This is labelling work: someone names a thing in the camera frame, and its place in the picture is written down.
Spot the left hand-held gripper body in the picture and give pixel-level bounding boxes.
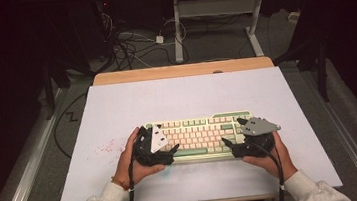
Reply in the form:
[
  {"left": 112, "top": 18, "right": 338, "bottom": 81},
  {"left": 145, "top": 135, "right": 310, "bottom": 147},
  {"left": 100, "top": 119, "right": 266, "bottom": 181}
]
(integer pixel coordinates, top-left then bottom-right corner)
[{"left": 129, "top": 122, "right": 177, "bottom": 169}]

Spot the red bracelet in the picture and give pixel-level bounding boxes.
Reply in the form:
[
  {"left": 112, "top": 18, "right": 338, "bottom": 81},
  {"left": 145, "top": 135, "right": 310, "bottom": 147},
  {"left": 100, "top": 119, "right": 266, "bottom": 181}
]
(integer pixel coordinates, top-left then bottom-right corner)
[{"left": 110, "top": 174, "right": 132, "bottom": 193}]

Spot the small white box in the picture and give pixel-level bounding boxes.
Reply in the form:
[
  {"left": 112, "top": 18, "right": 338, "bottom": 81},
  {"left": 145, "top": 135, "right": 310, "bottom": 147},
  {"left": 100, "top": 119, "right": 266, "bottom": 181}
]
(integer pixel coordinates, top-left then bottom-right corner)
[{"left": 287, "top": 10, "right": 302, "bottom": 25}]

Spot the long black floor cable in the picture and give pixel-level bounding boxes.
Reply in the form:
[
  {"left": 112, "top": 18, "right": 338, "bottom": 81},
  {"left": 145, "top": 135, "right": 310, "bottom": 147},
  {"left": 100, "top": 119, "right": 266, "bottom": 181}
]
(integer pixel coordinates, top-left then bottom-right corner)
[{"left": 48, "top": 91, "right": 95, "bottom": 162}]

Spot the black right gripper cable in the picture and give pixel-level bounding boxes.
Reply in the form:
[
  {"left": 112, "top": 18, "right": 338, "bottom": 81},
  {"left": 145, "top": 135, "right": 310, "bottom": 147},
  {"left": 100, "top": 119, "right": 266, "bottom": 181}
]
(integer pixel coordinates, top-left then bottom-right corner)
[{"left": 250, "top": 139, "right": 288, "bottom": 201}]

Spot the wooden table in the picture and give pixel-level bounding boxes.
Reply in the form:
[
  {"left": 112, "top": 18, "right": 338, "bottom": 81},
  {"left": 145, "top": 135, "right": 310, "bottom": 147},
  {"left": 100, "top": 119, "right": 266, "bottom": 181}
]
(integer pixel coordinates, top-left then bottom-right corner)
[{"left": 91, "top": 54, "right": 276, "bottom": 87}]

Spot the black metal stand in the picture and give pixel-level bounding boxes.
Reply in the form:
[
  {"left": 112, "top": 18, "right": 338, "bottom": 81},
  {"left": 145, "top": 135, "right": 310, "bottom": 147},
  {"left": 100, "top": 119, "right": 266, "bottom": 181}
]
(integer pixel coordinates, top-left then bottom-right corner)
[
  {"left": 271, "top": 33, "right": 332, "bottom": 108},
  {"left": 38, "top": 56, "right": 76, "bottom": 122}
]

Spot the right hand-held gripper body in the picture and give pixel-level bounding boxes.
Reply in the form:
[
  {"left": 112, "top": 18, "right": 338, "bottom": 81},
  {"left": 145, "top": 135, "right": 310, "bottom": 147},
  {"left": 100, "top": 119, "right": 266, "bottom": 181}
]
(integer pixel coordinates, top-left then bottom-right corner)
[{"left": 228, "top": 114, "right": 285, "bottom": 161}]

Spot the person's left hand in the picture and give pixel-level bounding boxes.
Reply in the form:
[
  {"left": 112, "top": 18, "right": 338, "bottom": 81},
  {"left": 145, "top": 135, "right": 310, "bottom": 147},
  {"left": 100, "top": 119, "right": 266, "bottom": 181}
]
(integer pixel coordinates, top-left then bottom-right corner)
[{"left": 108, "top": 124, "right": 168, "bottom": 189}]

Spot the person's right hand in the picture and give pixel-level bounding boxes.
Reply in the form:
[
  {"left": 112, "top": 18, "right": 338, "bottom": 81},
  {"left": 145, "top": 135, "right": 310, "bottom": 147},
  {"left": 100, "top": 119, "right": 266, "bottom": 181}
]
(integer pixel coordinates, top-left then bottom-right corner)
[{"left": 240, "top": 130, "right": 299, "bottom": 186}]

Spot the green and pink keyboard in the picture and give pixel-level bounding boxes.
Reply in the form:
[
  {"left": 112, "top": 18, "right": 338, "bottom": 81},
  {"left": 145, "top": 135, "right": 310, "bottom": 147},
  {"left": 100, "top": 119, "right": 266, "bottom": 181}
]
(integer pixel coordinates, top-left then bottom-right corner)
[{"left": 142, "top": 109, "right": 259, "bottom": 168}]

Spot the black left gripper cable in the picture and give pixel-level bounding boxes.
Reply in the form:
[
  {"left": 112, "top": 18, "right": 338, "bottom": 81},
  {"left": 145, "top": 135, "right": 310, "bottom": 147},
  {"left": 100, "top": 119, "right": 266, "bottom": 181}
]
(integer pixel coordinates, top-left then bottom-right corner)
[{"left": 119, "top": 156, "right": 141, "bottom": 201}]

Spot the beige desk with white frame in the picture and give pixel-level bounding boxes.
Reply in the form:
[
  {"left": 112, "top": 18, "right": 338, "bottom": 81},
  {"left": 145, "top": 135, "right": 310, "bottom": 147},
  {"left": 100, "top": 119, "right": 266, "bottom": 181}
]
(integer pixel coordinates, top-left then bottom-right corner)
[{"left": 155, "top": 0, "right": 317, "bottom": 67}]

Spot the silver metal floor rail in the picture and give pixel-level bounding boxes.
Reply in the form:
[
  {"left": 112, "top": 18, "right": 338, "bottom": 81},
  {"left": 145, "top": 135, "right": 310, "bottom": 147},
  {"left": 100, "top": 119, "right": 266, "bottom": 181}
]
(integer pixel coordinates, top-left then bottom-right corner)
[
  {"left": 298, "top": 63, "right": 357, "bottom": 201},
  {"left": 0, "top": 87, "right": 79, "bottom": 201}
]

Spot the white table cover board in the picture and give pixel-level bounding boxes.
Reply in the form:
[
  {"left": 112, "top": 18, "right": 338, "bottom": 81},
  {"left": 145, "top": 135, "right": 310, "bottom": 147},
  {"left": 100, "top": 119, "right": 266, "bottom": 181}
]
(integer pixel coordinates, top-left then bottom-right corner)
[{"left": 45, "top": 60, "right": 344, "bottom": 201}]

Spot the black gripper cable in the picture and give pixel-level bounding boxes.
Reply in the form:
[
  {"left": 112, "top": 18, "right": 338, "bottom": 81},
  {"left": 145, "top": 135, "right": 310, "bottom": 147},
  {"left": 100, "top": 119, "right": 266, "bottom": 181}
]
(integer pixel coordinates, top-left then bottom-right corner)
[
  {"left": 119, "top": 156, "right": 141, "bottom": 201},
  {"left": 250, "top": 139, "right": 288, "bottom": 201}
]

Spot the tangle of floor cables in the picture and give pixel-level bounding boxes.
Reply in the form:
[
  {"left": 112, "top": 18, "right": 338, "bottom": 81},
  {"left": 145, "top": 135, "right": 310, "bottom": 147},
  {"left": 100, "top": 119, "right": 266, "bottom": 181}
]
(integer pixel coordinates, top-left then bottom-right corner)
[{"left": 99, "top": 3, "right": 191, "bottom": 73}]

